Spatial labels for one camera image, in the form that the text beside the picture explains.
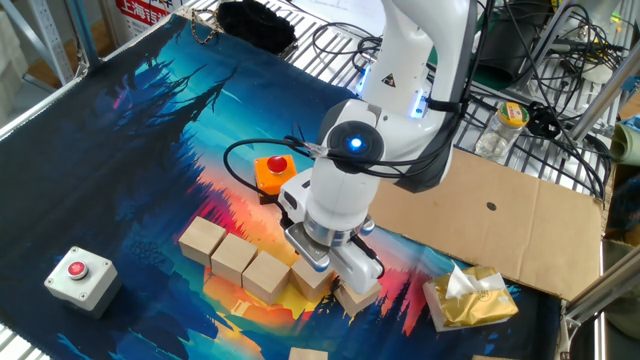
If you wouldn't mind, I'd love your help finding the black fuzzy bag with chain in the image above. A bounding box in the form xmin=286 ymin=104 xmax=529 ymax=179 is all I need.
xmin=189 ymin=0 xmax=299 ymax=56

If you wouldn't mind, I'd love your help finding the green cutting mat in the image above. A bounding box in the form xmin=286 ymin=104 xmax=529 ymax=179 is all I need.
xmin=472 ymin=59 xmax=524 ymax=92

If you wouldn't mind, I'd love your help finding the gold tissue pack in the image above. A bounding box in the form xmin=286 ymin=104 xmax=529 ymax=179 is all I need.
xmin=422 ymin=259 xmax=520 ymax=333

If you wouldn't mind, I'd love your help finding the flat brown cardboard sheet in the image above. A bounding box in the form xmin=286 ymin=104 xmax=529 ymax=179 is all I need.
xmin=367 ymin=147 xmax=605 ymax=302

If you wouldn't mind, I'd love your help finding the grey box with red button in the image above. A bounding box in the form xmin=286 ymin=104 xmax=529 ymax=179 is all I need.
xmin=43 ymin=245 xmax=123 ymax=320

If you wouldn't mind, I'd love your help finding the black power plug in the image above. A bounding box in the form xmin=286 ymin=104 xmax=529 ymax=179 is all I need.
xmin=526 ymin=101 xmax=562 ymax=140

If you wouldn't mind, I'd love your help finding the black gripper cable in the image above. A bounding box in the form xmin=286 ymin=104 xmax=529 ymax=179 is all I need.
xmin=223 ymin=135 xmax=331 ymax=226

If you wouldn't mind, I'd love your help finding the light wooden cube block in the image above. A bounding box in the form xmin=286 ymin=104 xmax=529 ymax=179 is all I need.
xmin=241 ymin=249 xmax=292 ymax=306
xmin=210 ymin=232 xmax=259 ymax=288
xmin=332 ymin=282 xmax=382 ymax=319
xmin=288 ymin=346 xmax=330 ymax=360
xmin=178 ymin=215 xmax=228 ymax=268
xmin=290 ymin=255 xmax=337 ymax=303

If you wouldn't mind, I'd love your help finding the slanted aluminium profile post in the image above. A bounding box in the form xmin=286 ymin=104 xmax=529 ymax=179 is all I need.
xmin=567 ymin=49 xmax=640 ymax=145

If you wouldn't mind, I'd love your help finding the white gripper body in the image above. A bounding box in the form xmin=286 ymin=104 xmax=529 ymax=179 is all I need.
xmin=277 ymin=178 xmax=385 ymax=296

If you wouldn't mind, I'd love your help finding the blue-grey metal post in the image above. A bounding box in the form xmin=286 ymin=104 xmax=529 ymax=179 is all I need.
xmin=65 ymin=0 xmax=104 ymax=69

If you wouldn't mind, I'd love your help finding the silver table edge rail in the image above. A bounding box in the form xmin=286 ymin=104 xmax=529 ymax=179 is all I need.
xmin=0 ymin=0 xmax=201 ymax=141

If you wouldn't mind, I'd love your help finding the green rolled sheet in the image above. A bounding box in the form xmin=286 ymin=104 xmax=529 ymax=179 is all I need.
xmin=608 ymin=117 xmax=640 ymax=167

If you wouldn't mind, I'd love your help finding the black cable loop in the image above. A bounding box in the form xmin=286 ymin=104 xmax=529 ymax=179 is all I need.
xmin=312 ymin=22 xmax=384 ymax=74

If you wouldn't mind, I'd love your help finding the grey perforated metal upright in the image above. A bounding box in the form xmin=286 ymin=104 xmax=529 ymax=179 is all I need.
xmin=27 ymin=0 xmax=76 ymax=86

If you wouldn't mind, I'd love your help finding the orange emergency stop button box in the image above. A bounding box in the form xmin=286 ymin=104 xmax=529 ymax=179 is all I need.
xmin=253 ymin=154 xmax=299 ymax=206

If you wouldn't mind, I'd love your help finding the aluminium profile bar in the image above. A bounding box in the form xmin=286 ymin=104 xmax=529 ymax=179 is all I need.
xmin=558 ymin=247 xmax=640 ymax=329

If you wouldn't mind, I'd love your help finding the glass jar with yellow lid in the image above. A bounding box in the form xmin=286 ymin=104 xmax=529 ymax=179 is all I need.
xmin=473 ymin=101 xmax=531 ymax=162

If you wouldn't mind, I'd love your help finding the white paper sheet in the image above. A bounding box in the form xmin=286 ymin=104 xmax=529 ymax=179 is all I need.
xmin=294 ymin=0 xmax=386 ymax=36

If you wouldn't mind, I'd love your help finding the white box with red print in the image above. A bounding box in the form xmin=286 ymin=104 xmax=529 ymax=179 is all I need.
xmin=114 ymin=0 xmax=187 ymax=40

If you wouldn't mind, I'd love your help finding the colourful forest print mat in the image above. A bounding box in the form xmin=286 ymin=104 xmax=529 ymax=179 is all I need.
xmin=0 ymin=13 xmax=564 ymax=360

